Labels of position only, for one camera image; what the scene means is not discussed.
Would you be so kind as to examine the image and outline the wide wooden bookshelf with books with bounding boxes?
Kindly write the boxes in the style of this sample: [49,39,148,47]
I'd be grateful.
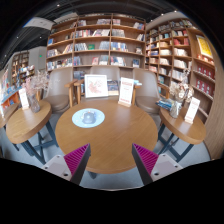
[45,13,147,73]

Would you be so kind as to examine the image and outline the glass vase with pink flowers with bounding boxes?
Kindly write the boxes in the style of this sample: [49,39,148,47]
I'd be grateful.
[21,69,51,114]

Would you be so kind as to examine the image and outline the white hanging ceiling panel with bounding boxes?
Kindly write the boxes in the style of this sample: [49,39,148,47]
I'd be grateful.
[23,16,56,32]

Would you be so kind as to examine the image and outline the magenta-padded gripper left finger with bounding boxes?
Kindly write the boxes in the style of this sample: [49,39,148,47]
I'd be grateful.
[40,143,92,186]

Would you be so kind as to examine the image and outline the brown padded wooden armchair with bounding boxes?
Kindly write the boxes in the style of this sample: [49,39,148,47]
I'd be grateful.
[73,65,139,103]
[132,68,164,115]
[41,67,78,114]

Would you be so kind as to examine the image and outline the round wooden side table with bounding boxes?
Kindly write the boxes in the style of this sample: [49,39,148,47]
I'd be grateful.
[157,106,208,163]
[5,99,59,165]

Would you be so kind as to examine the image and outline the white sign on wooden stand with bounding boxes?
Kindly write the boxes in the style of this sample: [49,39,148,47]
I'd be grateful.
[117,76,135,108]

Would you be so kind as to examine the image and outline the glass vase with pale flowers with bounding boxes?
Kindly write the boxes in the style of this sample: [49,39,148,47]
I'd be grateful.
[168,69,194,119]

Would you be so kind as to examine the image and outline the round light blue mouse pad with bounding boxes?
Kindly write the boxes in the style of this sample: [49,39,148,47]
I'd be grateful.
[71,107,106,129]

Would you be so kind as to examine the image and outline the grey computer mouse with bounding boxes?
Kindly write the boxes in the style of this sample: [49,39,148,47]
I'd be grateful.
[81,110,97,125]

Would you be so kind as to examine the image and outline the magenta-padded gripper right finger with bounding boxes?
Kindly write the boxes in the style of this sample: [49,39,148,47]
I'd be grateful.
[131,143,184,187]

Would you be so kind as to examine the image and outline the distant wooden bookshelf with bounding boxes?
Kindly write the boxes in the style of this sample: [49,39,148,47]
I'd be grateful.
[11,50,36,84]

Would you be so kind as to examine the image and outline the white framed flower picture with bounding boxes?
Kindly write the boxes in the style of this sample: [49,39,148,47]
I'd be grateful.
[83,73,109,99]

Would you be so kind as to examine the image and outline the angled wooden bookshelf with books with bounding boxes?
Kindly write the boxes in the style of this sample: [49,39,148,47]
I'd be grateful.
[144,18,218,118]

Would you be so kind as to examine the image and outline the small white standing sign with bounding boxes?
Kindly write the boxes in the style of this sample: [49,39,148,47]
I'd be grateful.
[18,87,30,111]
[184,96,201,125]

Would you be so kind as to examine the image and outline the stack of books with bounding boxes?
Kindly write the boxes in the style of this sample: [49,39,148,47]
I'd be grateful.
[155,98,174,112]

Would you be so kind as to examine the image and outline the dark covered book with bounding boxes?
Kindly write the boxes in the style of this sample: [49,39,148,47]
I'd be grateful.
[107,79,120,97]

